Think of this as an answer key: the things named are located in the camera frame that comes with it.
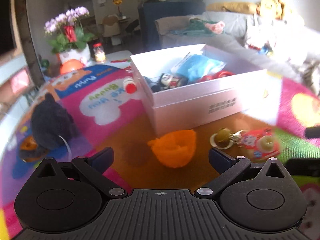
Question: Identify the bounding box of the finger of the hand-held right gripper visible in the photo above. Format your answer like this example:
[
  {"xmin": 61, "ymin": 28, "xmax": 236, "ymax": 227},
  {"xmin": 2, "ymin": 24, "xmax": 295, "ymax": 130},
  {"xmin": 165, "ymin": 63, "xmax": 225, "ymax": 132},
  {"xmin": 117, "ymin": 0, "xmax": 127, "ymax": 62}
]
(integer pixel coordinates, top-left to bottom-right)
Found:
[
  {"xmin": 305, "ymin": 127, "xmax": 320, "ymax": 139},
  {"xmin": 286, "ymin": 158, "xmax": 320, "ymax": 178}
]

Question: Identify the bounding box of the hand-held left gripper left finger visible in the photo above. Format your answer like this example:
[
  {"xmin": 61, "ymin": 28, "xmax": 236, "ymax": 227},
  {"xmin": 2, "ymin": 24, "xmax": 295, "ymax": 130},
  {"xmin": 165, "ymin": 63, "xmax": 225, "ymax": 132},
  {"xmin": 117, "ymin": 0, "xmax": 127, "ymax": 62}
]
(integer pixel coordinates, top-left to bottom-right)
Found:
[{"xmin": 33, "ymin": 146, "xmax": 128, "ymax": 198}]

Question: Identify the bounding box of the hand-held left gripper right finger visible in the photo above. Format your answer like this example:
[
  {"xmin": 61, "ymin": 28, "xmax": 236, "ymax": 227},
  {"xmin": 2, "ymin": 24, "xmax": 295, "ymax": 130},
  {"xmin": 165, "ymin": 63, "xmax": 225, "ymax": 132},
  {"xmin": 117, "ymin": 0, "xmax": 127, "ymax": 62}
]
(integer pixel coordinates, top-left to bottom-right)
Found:
[{"xmin": 194, "ymin": 147, "xmax": 288, "ymax": 198}]

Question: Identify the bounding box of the olive ball keychain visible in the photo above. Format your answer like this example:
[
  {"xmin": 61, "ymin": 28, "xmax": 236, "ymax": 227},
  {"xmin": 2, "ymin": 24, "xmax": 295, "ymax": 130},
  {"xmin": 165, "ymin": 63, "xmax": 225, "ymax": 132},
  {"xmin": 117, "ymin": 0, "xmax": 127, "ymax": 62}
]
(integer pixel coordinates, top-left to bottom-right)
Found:
[{"xmin": 210, "ymin": 128, "xmax": 247, "ymax": 149}]

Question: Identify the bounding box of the red toy camera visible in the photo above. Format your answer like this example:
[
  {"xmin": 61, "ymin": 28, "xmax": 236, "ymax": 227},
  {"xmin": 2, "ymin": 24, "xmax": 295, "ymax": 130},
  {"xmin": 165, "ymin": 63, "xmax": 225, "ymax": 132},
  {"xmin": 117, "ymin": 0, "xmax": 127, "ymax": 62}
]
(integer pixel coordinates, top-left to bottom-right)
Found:
[{"xmin": 237, "ymin": 128, "xmax": 281, "ymax": 161}]

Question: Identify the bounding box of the orange plastic cup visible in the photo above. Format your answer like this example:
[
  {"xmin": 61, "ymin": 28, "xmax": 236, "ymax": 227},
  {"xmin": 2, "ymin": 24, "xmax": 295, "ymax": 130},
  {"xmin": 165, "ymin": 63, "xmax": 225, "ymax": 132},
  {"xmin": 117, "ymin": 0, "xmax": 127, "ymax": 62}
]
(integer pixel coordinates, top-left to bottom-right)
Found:
[{"xmin": 147, "ymin": 129, "xmax": 197, "ymax": 168}]

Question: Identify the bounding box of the black plush toy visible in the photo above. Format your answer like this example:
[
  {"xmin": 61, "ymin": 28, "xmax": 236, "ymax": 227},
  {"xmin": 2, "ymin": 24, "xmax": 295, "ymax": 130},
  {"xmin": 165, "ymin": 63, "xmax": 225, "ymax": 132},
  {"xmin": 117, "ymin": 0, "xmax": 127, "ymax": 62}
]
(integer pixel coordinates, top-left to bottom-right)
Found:
[{"xmin": 31, "ymin": 93, "xmax": 78, "ymax": 156}]

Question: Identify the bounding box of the white cardboard box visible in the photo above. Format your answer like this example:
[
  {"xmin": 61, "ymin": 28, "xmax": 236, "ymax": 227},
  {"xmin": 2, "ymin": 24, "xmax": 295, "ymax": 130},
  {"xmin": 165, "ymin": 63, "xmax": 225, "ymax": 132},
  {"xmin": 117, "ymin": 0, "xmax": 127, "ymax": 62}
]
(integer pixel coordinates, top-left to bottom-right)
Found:
[{"xmin": 130, "ymin": 44, "xmax": 283, "ymax": 136}]

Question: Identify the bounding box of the small bottle with red cap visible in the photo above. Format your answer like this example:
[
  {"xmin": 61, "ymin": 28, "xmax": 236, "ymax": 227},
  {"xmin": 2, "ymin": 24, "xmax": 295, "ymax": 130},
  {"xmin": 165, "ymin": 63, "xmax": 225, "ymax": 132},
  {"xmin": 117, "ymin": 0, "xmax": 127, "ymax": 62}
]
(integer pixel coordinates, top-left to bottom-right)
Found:
[{"xmin": 123, "ymin": 77, "xmax": 138, "ymax": 94}]

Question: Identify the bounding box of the red pig keychain toy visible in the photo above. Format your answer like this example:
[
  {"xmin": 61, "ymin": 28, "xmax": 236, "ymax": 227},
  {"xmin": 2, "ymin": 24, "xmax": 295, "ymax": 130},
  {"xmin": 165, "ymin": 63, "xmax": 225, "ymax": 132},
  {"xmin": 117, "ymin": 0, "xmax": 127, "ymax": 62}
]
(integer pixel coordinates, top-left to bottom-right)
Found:
[{"xmin": 199, "ymin": 70, "xmax": 236, "ymax": 83}]

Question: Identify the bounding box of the black haired doll figure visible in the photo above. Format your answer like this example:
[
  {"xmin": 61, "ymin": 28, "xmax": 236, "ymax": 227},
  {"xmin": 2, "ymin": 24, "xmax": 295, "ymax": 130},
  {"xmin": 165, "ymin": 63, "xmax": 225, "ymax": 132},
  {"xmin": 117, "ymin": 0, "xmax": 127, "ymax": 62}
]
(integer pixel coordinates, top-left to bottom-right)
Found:
[{"xmin": 145, "ymin": 73, "xmax": 188, "ymax": 93}]

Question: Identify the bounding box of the blue tissue packet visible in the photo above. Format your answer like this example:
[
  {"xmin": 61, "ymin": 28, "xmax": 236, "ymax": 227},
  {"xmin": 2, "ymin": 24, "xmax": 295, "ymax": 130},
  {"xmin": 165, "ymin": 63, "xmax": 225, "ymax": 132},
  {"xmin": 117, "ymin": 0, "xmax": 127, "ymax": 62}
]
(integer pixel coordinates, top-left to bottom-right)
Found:
[{"xmin": 171, "ymin": 52, "xmax": 226, "ymax": 82}]

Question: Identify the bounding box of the white desktop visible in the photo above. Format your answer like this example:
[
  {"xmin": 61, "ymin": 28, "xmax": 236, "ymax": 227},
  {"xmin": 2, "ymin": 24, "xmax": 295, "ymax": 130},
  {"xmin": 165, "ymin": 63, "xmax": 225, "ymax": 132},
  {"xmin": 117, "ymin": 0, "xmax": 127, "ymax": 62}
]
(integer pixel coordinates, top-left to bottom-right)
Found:
[{"xmin": 104, "ymin": 50, "xmax": 133, "ymax": 68}]

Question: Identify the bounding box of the colourful cartoon printed mat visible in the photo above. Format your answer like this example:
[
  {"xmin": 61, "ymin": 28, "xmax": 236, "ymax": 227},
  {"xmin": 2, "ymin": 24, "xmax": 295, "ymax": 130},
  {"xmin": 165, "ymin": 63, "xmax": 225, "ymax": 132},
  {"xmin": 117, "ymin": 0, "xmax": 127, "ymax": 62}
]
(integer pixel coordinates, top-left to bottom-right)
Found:
[{"xmin": 0, "ymin": 64, "xmax": 320, "ymax": 240}]

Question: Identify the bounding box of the orange round toy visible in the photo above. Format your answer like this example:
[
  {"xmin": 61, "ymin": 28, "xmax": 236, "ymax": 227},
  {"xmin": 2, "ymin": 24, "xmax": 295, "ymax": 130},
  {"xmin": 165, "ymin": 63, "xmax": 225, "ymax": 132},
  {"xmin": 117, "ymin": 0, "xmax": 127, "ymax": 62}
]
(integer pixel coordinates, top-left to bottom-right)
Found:
[{"xmin": 59, "ymin": 59, "xmax": 85, "ymax": 74}]

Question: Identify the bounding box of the clear jar with yellow contents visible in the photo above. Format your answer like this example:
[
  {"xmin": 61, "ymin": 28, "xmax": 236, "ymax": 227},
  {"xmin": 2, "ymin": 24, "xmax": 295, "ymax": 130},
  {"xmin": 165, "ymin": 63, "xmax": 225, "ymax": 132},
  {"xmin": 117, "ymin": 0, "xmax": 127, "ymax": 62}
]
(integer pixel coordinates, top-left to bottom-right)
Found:
[{"xmin": 93, "ymin": 43, "xmax": 107, "ymax": 63}]

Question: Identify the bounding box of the pink paper bag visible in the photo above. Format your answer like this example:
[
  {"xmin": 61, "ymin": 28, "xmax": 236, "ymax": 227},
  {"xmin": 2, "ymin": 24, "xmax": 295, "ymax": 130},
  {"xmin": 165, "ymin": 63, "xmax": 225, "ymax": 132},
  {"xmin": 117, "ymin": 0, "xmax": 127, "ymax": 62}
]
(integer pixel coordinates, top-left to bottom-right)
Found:
[{"xmin": 10, "ymin": 69, "xmax": 31, "ymax": 93}]

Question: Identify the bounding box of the grey sofa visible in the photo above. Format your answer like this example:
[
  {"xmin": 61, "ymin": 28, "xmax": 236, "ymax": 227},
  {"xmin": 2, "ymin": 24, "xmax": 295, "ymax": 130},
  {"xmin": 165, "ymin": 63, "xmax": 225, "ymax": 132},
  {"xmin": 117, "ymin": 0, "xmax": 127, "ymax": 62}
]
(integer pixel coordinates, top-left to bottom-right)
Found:
[{"xmin": 155, "ymin": 10, "xmax": 320, "ymax": 94}]

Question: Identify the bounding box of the potted pink orchid plant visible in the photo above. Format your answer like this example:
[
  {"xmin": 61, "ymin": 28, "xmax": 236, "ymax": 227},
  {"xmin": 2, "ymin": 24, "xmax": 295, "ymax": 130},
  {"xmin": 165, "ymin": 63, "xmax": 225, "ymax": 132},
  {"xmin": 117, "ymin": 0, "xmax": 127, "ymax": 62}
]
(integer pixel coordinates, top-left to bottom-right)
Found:
[{"xmin": 44, "ymin": 6, "xmax": 94, "ymax": 64}]

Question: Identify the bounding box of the beige dining chair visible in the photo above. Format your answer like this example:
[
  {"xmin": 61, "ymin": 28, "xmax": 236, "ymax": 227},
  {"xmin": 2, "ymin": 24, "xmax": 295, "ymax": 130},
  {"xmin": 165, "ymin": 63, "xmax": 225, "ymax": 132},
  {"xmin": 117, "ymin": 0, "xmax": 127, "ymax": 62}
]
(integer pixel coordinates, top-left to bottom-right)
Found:
[{"xmin": 102, "ymin": 16, "xmax": 122, "ymax": 46}]

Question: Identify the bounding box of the white tv cabinet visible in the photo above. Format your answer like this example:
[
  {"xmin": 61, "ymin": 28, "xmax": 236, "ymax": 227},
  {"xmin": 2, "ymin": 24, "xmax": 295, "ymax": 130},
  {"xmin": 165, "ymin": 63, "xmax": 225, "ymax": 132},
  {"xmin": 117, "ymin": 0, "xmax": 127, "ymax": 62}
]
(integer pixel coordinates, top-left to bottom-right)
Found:
[{"xmin": 0, "ymin": 54, "xmax": 38, "ymax": 120}]

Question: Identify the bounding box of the pink cloth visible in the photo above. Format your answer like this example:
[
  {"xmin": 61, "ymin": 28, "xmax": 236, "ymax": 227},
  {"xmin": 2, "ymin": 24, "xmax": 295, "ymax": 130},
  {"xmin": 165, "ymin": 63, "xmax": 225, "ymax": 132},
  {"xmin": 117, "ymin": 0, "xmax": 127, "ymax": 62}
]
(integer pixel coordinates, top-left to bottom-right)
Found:
[{"xmin": 205, "ymin": 21, "xmax": 226, "ymax": 34}]

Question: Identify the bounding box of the green clothing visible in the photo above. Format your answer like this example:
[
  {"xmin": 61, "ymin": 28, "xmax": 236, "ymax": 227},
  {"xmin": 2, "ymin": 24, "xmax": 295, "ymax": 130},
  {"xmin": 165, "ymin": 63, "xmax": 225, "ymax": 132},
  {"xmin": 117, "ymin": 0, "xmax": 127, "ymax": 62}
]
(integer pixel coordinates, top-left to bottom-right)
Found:
[{"xmin": 171, "ymin": 18, "xmax": 218, "ymax": 36}]

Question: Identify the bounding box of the yellow plush duck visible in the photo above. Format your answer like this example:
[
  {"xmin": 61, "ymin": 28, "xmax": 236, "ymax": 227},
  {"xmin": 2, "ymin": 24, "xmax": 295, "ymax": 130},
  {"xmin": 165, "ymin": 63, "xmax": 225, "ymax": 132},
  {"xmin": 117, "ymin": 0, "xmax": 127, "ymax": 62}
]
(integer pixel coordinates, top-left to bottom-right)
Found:
[{"xmin": 256, "ymin": 0, "xmax": 283, "ymax": 20}]

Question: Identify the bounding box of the black chair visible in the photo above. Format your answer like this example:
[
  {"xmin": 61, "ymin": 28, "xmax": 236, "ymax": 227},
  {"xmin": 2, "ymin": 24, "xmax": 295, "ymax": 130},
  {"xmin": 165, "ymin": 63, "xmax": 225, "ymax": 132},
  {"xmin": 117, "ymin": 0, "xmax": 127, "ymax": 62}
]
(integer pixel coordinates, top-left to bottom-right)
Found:
[{"xmin": 125, "ymin": 19, "xmax": 139, "ymax": 34}]

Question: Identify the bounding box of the yellow pillow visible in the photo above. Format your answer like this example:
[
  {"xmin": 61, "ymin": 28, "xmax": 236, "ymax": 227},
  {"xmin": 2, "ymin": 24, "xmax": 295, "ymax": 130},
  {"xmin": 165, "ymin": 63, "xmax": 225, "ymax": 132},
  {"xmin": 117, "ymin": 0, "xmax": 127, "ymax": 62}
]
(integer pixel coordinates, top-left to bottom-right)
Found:
[{"xmin": 206, "ymin": 2, "xmax": 258, "ymax": 15}]

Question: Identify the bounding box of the dark fish tank cabinet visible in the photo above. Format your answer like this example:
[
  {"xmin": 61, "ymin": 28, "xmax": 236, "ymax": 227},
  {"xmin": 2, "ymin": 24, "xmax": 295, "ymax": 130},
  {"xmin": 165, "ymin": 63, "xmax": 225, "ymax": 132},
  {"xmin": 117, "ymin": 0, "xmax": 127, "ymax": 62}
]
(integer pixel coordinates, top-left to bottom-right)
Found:
[{"xmin": 137, "ymin": 0, "xmax": 206, "ymax": 52}]

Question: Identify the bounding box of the hanging yellow ornament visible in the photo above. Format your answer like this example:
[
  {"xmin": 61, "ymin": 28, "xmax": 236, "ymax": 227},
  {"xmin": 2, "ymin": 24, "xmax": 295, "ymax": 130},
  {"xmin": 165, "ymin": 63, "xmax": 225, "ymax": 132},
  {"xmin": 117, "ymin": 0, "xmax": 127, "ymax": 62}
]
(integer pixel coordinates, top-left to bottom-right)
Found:
[{"xmin": 112, "ymin": 0, "xmax": 123, "ymax": 16}]

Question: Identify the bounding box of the black television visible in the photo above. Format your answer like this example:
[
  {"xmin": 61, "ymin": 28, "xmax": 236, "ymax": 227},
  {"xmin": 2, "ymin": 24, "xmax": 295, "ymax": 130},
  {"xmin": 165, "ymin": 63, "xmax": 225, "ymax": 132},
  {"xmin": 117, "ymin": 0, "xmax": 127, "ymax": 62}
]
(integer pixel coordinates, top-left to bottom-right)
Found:
[{"xmin": 0, "ymin": 0, "xmax": 17, "ymax": 55}]

